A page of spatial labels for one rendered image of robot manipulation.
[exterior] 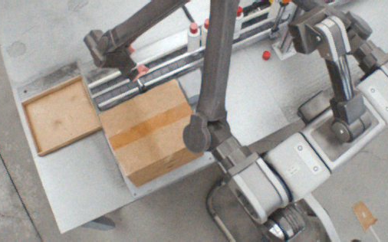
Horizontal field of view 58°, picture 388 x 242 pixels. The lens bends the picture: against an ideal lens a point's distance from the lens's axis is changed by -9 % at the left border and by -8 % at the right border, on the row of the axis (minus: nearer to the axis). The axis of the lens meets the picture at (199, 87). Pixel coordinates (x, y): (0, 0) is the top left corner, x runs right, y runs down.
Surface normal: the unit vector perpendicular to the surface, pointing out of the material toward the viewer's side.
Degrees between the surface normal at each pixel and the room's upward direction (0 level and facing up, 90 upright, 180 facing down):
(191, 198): 0
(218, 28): 49
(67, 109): 0
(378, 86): 0
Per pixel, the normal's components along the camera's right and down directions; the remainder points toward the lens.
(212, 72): -0.58, 0.16
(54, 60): 0.02, -0.39
